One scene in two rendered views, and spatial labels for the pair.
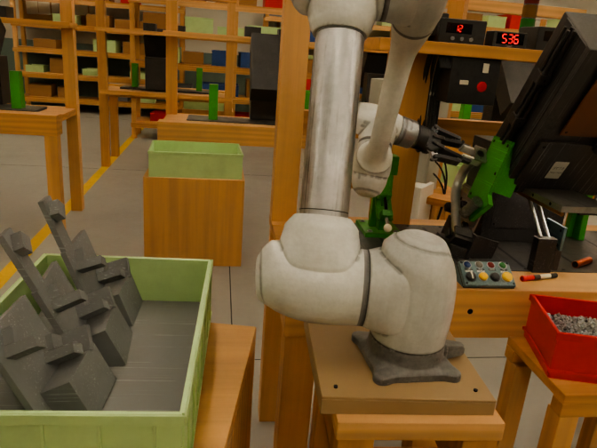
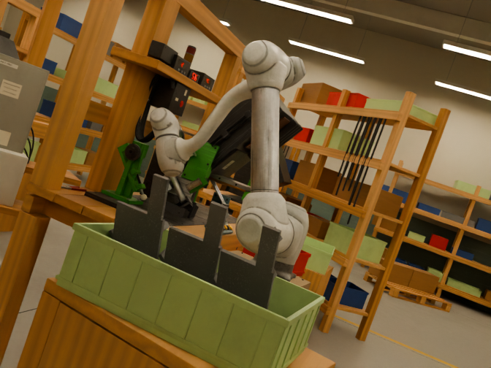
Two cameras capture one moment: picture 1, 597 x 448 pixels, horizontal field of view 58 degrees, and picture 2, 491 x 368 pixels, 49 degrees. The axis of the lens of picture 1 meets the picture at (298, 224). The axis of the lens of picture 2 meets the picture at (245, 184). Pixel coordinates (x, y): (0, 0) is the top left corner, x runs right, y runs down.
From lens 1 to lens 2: 175 cm
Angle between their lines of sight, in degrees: 65
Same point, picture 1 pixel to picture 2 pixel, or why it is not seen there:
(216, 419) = not seen: hidden behind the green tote
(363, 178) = (178, 163)
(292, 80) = (93, 72)
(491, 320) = not seen: hidden behind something
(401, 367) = (288, 273)
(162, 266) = not seen: hidden behind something
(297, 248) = (278, 212)
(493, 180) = (207, 169)
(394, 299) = (299, 236)
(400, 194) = (118, 170)
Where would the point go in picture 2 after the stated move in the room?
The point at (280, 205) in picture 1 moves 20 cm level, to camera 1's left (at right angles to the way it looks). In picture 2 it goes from (55, 175) to (15, 169)
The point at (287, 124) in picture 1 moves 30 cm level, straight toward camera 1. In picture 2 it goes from (80, 106) to (138, 128)
